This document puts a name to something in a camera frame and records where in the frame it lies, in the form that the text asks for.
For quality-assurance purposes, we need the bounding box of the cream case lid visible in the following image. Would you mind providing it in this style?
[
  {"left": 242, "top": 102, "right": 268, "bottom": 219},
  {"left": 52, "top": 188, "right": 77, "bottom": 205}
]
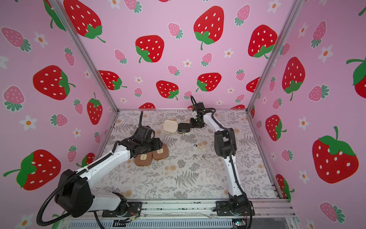
[{"left": 163, "top": 120, "right": 178, "bottom": 133}]

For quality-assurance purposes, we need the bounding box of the cream nail clipper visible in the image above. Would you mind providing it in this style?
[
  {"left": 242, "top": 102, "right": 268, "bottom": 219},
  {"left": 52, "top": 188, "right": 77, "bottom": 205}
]
[{"left": 194, "top": 144, "right": 206, "bottom": 151}]

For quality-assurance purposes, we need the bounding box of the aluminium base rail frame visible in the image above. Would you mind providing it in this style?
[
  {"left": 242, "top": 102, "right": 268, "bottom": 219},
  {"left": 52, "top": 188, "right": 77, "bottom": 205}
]
[{"left": 58, "top": 199, "right": 301, "bottom": 229}]

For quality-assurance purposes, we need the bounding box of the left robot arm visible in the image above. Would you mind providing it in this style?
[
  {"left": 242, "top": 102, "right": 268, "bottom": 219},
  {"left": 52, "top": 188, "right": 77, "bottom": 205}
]
[{"left": 36, "top": 125, "right": 163, "bottom": 226}]

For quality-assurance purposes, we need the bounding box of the tan brown case lid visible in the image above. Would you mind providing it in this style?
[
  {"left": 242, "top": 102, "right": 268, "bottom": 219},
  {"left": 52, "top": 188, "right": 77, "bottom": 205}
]
[{"left": 134, "top": 152, "right": 153, "bottom": 167}]

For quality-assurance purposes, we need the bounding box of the black tray cream case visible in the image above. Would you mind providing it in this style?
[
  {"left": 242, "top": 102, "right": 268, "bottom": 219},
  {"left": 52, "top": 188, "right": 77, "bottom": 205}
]
[{"left": 177, "top": 123, "right": 191, "bottom": 134}]

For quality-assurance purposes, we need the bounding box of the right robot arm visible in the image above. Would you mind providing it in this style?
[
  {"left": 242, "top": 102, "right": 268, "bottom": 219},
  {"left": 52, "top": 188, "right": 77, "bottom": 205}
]
[{"left": 190, "top": 96, "right": 254, "bottom": 218}]

